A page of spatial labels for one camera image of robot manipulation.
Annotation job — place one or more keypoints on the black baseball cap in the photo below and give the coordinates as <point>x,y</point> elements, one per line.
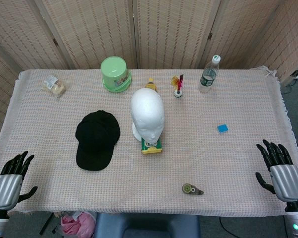
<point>96,138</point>

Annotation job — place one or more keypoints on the green yellow plastic box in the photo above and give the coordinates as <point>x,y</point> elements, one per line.
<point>151,148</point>

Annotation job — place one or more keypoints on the packaged bread snack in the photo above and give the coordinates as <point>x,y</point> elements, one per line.
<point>55,86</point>

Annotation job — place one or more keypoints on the black metal rod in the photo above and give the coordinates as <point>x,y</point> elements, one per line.
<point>46,224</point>

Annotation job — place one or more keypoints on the green plastic bucket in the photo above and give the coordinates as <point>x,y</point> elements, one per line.
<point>114,72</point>

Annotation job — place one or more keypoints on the white foam mannequin head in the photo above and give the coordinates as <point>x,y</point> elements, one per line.
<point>147,111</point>

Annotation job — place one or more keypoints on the correction tape dispenser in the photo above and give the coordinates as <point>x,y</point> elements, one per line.
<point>188,189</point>

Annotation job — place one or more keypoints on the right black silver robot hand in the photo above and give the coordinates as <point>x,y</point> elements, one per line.
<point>288,181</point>

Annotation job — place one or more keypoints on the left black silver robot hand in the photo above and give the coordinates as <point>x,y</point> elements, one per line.
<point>5,188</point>

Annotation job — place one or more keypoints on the feather shuttlecock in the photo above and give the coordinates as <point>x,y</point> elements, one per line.
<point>178,86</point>

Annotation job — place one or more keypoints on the clear plastic water bottle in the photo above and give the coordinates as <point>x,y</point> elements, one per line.
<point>208,77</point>

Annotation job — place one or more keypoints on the blue chair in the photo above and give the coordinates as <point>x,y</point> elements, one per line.
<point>146,225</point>

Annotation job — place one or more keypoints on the woven folding screen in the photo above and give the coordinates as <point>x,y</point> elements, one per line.
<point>94,29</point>

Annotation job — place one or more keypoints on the pink woven tablecloth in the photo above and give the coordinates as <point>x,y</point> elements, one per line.
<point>213,161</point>

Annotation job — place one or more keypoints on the yellow bottle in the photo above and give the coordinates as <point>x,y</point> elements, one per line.
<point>151,84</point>

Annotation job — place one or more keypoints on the blue white eraser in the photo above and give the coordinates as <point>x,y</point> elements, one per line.
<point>222,128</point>

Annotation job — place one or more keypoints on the pink plastic bag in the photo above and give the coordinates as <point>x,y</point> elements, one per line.
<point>75,225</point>

